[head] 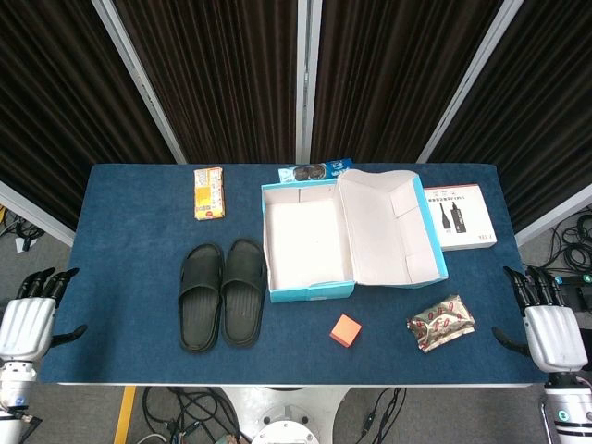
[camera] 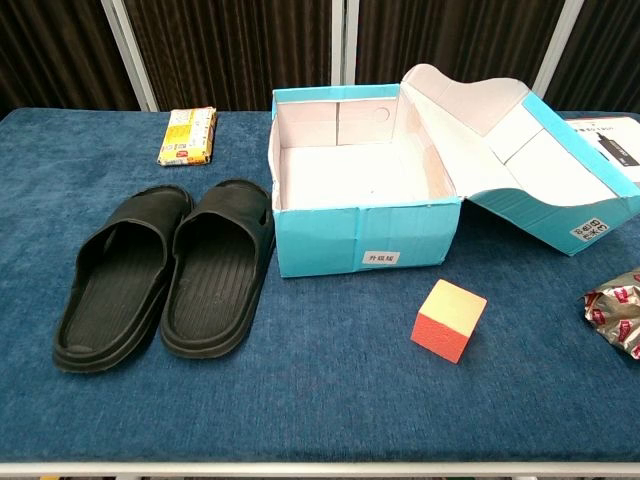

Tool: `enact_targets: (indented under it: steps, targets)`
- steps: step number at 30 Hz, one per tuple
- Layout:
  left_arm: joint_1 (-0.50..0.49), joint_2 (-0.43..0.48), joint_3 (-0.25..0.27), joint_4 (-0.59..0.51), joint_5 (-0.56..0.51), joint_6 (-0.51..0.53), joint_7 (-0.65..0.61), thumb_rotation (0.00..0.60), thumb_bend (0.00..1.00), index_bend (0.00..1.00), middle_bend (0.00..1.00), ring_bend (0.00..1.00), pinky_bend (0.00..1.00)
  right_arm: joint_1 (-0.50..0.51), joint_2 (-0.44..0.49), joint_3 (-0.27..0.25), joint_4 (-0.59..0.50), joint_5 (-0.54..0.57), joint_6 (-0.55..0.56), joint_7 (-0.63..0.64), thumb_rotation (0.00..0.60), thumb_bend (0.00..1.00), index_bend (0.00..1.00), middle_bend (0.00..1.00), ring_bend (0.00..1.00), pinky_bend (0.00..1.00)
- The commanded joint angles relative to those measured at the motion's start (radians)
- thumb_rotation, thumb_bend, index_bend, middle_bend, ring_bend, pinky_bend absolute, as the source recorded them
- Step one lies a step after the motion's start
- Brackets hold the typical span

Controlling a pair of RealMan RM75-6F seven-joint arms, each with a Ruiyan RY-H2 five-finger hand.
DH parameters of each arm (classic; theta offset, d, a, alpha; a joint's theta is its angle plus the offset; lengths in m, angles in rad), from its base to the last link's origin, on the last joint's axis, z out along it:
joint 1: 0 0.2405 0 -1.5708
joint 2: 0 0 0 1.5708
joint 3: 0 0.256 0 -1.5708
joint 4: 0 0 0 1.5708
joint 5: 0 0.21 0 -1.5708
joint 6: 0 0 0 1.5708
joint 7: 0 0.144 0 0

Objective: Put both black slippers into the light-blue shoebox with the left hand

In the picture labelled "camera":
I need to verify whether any light blue cardboard shoe box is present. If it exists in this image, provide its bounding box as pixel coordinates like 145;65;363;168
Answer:
267;63;640;279

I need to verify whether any black rubber slipper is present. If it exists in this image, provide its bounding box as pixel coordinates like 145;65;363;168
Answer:
159;179;277;359
52;184;195;375

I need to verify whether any white box with device print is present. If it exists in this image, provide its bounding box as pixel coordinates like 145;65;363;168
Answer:
564;115;640;189

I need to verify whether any blue table cloth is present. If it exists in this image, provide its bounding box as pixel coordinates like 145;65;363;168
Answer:
0;107;640;464

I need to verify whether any orange and yellow cube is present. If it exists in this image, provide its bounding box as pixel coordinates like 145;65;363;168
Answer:
410;279;489;367

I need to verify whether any yellow snack packet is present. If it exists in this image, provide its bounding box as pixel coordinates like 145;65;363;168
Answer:
156;106;218;168

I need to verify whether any dark brown pleated curtain panel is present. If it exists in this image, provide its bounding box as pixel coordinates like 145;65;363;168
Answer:
543;0;640;112
355;0;566;86
124;0;334;112
0;0;139;119

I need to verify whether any silver red foil snack bag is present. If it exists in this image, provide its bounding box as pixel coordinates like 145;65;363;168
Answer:
579;267;640;361

